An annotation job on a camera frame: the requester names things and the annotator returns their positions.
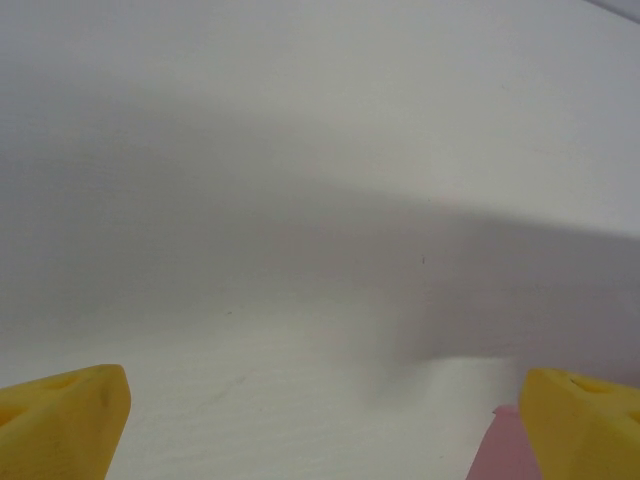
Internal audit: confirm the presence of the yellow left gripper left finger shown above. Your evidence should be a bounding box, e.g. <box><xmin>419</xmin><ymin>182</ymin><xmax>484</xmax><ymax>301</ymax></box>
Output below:
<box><xmin>0</xmin><ymin>363</ymin><xmax>133</xmax><ymax>480</ymax></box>

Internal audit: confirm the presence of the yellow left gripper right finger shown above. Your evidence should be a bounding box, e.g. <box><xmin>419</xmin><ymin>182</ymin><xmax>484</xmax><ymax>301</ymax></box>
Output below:
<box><xmin>516</xmin><ymin>367</ymin><xmax>640</xmax><ymax>480</ymax></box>

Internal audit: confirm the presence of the pink paper box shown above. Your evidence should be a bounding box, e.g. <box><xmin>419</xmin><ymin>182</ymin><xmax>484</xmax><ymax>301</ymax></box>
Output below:
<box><xmin>465</xmin><ymin>404</ymin><xmax>543</xmax><ymax>480</ymax></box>

